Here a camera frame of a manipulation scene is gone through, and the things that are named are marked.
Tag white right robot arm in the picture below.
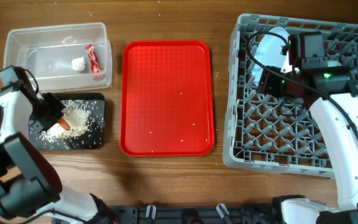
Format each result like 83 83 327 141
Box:
257 66 358 223

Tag orange carrot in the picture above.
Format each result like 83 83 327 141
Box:
57 118 71 131

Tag large white plate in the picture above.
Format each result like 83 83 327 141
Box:
251 27 291 85

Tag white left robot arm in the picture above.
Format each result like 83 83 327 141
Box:
0 87 119 223

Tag white tissue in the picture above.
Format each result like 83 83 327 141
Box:
71 57 86 72

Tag black plastic tray bin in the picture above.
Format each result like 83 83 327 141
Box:
29 93 106 151

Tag clear plastic bin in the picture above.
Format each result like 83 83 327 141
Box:
4 22 112 92

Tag red serving tray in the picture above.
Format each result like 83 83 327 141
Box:
119 40 215 157

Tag red candy wrapper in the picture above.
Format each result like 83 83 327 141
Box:
85 44 103 73

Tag grey dishwasher rack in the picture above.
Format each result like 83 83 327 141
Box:
223 14 358 178

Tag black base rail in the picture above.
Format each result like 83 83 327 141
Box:
110 203 285 224

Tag pile of food scraps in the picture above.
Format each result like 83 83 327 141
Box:
39 100 91 142

